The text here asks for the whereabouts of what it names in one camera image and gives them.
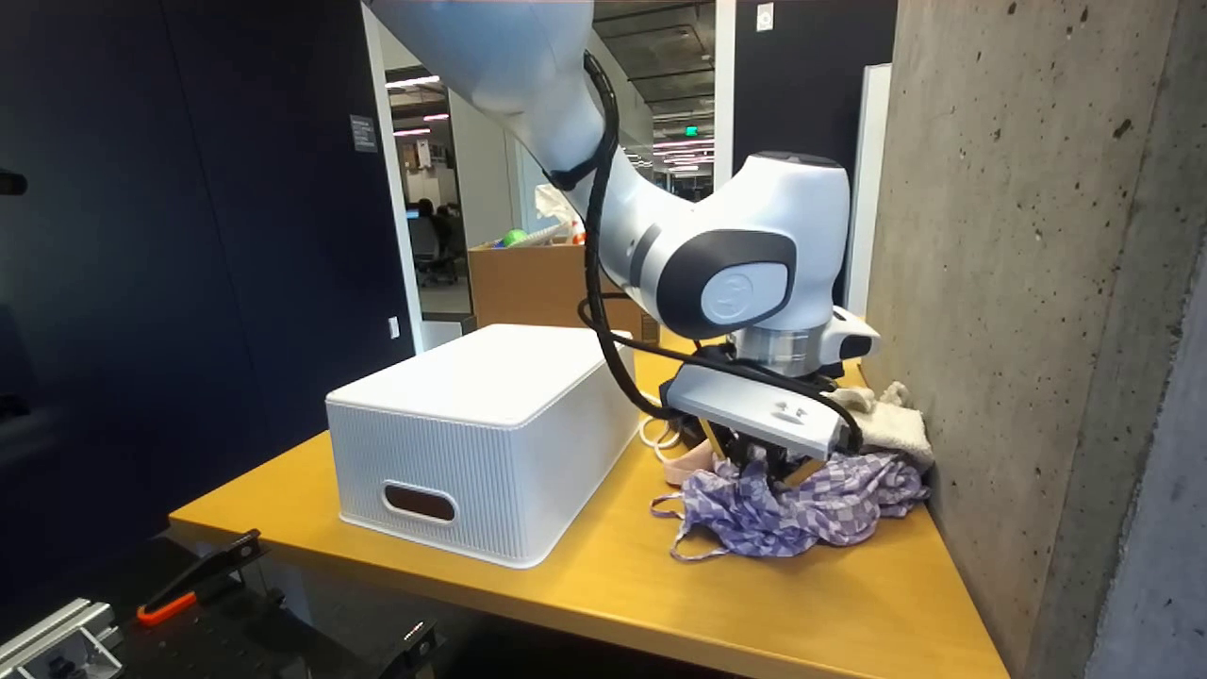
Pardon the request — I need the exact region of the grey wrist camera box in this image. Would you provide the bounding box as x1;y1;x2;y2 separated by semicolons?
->
660;363;850;464

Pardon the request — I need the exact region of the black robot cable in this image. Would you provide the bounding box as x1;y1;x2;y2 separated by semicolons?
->
543;49;871;460

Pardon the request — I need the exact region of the pink cloth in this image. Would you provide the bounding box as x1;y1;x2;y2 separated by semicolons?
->
656;420;728;490

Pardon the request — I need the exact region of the concrete pillar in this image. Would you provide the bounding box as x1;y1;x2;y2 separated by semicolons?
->
861;0;1207;679

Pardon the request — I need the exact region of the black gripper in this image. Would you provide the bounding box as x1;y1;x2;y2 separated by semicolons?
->
697;420;839;493

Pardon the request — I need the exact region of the white plastic basket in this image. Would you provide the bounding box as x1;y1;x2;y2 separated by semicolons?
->
319;322;645;574

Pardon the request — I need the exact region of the purple checkered cloth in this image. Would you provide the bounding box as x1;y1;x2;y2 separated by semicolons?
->
649;447;936;565

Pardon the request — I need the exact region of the white cord loop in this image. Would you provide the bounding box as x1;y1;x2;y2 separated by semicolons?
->
633;411;692;460

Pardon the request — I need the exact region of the white whiteboard panel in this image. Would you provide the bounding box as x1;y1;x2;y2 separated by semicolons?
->
842;59;897;315

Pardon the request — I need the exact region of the white orange plastic bag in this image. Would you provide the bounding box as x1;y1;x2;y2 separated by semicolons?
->
533;179;597;247

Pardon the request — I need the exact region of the aluminium extrusion rail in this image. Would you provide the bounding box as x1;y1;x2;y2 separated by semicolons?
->
0;594;126;679

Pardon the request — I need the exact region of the black orange bar clamp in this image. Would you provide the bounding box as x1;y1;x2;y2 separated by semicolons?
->
131;525;269;635

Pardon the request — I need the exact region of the beige terry cloth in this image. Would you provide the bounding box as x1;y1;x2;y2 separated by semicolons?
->
829;376;939;470

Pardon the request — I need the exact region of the brown cardboard box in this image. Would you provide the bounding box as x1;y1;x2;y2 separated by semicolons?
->
465;239;663;349

